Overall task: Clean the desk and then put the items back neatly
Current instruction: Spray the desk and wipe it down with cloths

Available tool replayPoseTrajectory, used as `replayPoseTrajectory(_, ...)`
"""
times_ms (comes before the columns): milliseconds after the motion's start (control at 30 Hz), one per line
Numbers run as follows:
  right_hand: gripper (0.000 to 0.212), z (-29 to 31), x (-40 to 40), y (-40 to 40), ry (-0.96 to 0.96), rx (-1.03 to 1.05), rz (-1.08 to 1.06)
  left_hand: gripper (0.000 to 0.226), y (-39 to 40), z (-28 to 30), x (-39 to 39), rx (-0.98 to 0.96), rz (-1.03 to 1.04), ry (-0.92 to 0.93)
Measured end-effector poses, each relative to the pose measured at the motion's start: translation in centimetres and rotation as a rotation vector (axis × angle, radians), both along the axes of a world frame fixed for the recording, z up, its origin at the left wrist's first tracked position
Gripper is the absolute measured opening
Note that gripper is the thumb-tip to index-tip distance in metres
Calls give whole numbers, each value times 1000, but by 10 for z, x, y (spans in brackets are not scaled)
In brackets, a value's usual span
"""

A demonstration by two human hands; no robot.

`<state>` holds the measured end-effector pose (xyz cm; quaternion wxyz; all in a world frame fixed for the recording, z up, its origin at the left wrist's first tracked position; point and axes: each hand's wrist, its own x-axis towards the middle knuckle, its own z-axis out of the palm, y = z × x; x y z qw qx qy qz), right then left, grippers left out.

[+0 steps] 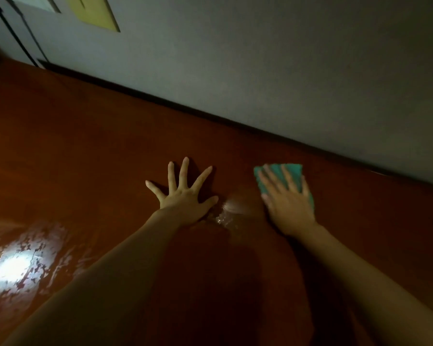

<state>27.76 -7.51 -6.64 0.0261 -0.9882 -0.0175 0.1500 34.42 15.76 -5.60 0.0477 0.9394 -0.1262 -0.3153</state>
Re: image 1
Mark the person's right hand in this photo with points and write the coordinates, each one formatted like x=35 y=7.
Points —
x=289 y=205

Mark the person's left hand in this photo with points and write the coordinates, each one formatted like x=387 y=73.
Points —
x=182 y=201

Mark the teal cleaning cloth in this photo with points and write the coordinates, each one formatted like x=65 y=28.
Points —
x=294 y=169

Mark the person's left forearm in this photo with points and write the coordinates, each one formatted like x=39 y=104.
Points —
x=94 y=292

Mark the person's right forearm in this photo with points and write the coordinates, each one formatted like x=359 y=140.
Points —
x=382 y=284

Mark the reddish wooden desk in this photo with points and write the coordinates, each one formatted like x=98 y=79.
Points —
x=79 y=155

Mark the yellow wall sticker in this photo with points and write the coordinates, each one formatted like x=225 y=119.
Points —
x=92 y=10

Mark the white wall outlet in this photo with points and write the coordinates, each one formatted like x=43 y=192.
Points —
x=32 y=2

